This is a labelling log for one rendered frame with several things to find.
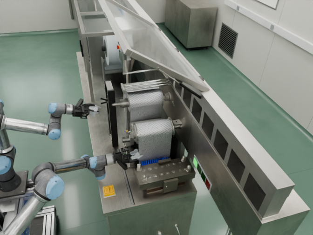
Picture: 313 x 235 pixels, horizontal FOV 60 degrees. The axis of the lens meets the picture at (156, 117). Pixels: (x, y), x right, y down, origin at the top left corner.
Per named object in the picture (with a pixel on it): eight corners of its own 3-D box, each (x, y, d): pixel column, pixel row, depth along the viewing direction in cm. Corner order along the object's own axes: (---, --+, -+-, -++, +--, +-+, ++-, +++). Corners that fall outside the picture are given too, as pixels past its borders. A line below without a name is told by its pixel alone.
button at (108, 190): (103, 189, 188) (102, 186, 187) (112, 186, 190) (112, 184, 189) (104, 196, 183) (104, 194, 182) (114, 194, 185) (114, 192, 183)
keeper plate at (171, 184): (162, 190, 188) (163, 180, 181) (176, 187, 190) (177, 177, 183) (163, 193, 186) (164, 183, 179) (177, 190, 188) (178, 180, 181)
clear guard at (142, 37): (98, -5, 206) (99, -6, 205) (152, 25, 232) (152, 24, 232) (128, 51, 127) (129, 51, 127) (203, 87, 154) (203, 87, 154)
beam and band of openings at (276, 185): (120, 8, 344) (119, -11, 330) (126, 7, 346) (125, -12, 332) (261, 221, 113) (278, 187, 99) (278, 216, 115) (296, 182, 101)
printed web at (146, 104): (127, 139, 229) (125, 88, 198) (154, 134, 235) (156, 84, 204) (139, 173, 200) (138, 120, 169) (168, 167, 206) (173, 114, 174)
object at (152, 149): (138, 161, 192) (138, 141, 181) (169, 155, 198) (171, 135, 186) (139, 161, 192) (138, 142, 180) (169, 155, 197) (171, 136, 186)
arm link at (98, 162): (90, 163, 184) (88, 155, 179) (106, 160, 187) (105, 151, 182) (91, 172, 179) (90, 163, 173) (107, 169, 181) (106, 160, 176)
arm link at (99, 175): (98, 168, 196) (96, 157, 189) (108, 176, 190) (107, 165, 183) (89, 174, 191) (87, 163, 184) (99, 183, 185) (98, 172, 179)
